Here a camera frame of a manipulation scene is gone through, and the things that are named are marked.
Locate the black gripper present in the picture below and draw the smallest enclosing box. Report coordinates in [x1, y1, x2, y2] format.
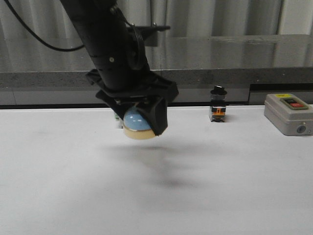
[86, 69, 179, 136]

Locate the blue and cream desk bell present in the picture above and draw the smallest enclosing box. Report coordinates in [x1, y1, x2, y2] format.
[123, 107, 156, 140]

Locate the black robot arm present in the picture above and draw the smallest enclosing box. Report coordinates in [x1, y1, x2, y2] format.
[62, 0, 179, 136]

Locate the grey stone counter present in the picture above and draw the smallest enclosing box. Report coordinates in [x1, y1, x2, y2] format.
[0, 35, 313, 106]

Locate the grey curtain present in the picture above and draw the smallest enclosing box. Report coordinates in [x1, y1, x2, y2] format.
[11, 0, 313, 40]

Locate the green pushbutton switch white body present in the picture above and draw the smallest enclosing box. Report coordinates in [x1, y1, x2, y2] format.
[114, 113, 123, 129]

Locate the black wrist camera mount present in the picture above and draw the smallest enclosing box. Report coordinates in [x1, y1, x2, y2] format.
[127, 23, 171, 70]

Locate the black selector switch orange body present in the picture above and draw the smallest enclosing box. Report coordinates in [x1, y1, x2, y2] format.
[209, 85, 227, 122]

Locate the black cable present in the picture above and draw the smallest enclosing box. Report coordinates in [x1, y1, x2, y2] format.
[3, 0, 85, 52]

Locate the grey on-off switch box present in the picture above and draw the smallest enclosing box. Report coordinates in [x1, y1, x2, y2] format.
[264, 94, 313, 136]

